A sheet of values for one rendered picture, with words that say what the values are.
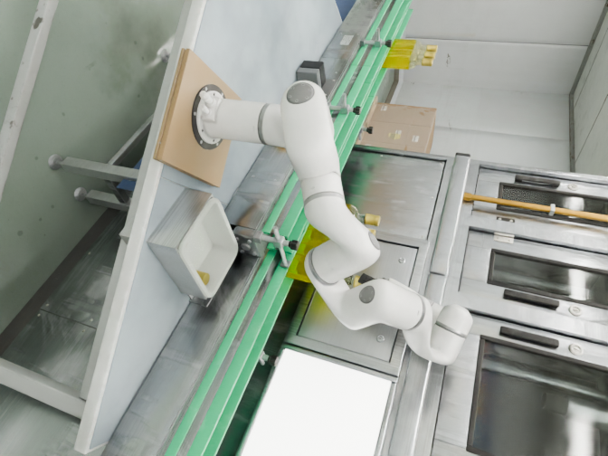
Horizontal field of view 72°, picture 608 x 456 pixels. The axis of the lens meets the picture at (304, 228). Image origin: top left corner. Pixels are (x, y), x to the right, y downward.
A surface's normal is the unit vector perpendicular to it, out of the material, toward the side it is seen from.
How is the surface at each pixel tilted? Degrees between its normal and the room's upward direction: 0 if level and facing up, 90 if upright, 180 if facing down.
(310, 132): 83
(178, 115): 0
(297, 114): 98
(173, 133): 0
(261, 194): 90
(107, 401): 0
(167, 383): 90
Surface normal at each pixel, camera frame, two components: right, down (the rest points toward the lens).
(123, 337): 0.93, 0.19
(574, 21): -0.35, 0.75
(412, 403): -0.13, -0.63
